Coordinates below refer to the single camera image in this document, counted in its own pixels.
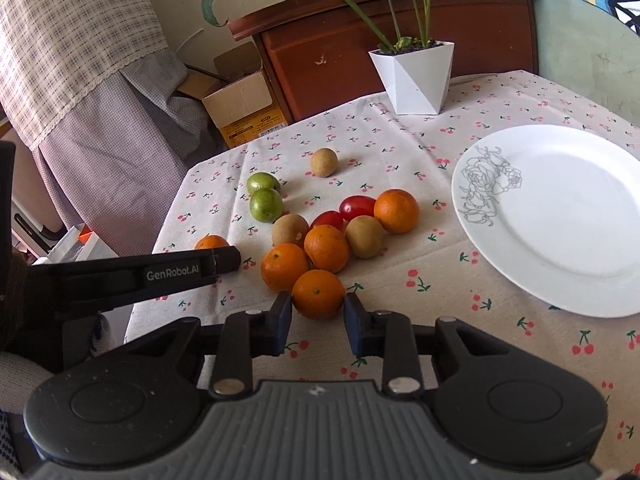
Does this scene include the orange tangerine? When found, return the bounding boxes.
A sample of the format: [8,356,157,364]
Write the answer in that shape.
[292,270,346,321]
[260,243,309,292]
[374,188,420,234]
[194,234,229,250]
[304,224,350,273]

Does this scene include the brown longan fruit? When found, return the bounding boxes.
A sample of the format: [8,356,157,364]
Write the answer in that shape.
[310,148,340,178]
[271,214,309,248]
[345,216,385,259]

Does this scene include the green jujube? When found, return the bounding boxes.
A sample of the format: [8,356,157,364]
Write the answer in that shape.
[246,172,281,195]
[250,188,284,223]

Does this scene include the cherry print tablecloth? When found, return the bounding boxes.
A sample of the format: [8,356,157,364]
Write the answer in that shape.
[127,72,639,471]

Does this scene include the left red cherry tomato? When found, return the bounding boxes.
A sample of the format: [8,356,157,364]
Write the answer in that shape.
[310,210,345,232]

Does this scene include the red cherry tomato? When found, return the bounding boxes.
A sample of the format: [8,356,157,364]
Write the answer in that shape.
[310,210,345,232]
[338,195,375,222]

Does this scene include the right red cherry tomato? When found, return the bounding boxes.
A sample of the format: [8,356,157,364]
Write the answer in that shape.
[338,195,375,222]

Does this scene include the white floral plate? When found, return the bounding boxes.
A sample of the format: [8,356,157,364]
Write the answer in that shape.
[451,125,639,318]

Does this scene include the open cardboard box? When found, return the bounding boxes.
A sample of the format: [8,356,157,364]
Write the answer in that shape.
[178,42,288,148]

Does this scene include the checkered fabric cover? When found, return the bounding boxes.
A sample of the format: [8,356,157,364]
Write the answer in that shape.
[1,0,222,256]

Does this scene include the white geometric plant pot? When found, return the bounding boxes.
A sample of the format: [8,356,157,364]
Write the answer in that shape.
[369,41,454,116]

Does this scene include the dark wooden cabinet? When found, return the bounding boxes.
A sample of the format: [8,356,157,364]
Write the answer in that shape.
[228,0,544,124]

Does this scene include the blue cloth covered sofa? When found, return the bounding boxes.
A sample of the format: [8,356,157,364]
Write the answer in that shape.
[535,0,639,125]

